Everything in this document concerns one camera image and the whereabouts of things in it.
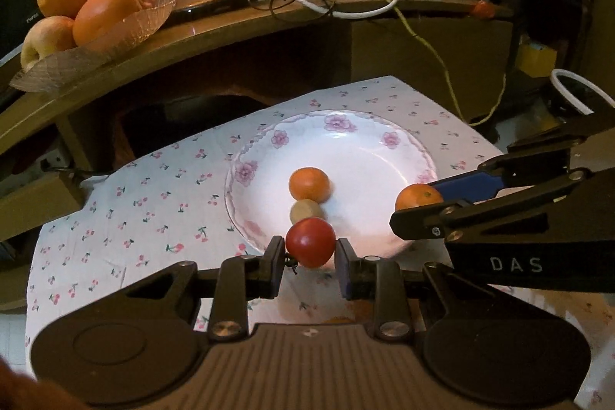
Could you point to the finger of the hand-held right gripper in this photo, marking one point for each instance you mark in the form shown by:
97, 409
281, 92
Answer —
461, 186
423, 222

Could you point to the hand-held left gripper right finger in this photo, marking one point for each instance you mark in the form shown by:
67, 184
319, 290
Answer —
343, 269

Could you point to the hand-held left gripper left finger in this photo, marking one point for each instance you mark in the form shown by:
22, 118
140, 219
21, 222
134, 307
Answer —
276, 268

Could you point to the small tangerine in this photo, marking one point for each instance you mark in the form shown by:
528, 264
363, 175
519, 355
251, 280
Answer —
310, 183
415, 198

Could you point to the small red tomato with stem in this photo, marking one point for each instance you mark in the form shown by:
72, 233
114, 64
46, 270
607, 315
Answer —
310, 242

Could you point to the white floral plate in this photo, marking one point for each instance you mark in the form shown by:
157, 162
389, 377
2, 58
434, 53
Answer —
370, 170

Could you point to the brown kiwi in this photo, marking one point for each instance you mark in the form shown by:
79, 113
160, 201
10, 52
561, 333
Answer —
305, 210

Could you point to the cherry print tablecloth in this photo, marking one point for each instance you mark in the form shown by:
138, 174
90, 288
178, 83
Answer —
158, 198

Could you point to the small orange red object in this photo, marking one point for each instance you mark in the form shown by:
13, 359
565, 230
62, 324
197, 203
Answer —
483, 8

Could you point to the wooden television cabinet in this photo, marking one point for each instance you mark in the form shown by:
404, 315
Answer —
240, 42

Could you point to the glass fruit dish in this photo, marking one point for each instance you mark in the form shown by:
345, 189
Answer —
132, 25

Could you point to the large orange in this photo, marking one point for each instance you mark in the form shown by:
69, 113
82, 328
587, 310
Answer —
106, 15

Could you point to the yellow apple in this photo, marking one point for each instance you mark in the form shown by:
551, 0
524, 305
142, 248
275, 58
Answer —
45, 38

